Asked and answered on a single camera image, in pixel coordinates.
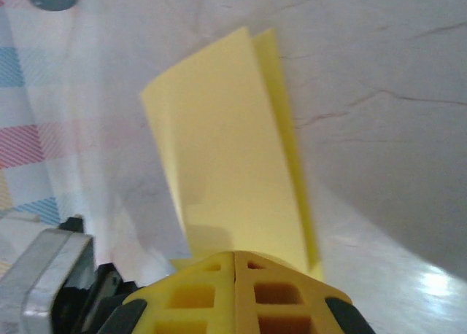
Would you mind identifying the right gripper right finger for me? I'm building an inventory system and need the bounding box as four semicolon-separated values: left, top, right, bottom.
233;249;377;334

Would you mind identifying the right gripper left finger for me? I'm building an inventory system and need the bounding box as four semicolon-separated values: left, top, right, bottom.
95;251;236;334

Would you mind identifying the yellow paper sheet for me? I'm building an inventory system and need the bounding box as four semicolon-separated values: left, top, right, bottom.
140;26;324;282

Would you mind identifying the grey metal clamp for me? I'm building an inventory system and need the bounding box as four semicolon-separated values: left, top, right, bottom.
0;227;95;334

